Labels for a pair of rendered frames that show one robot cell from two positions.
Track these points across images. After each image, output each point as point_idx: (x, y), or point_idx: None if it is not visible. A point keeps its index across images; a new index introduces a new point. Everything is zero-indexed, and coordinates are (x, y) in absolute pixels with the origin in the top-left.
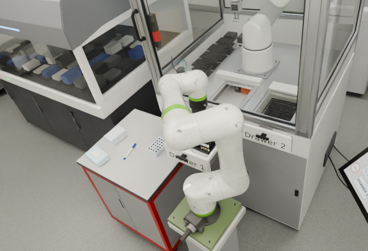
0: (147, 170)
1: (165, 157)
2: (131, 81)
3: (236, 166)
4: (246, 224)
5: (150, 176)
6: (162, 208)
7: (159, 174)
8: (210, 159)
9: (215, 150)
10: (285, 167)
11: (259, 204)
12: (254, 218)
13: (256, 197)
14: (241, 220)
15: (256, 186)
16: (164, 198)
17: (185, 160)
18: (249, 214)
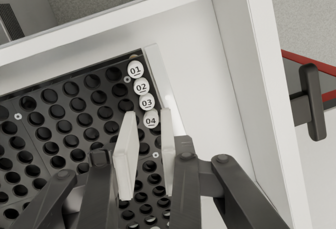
0: (325, 188)
1: None
2: None
3: None
4: None
5: (334, 159)
6: (291, 74)
7: (310, 145)
8: None
9: (113, 11)
10: None
11: None
12: None
13: None
14: (82, 6)
15: None
16: (291, 86)
17: (317, 69)
18: (57, 5)
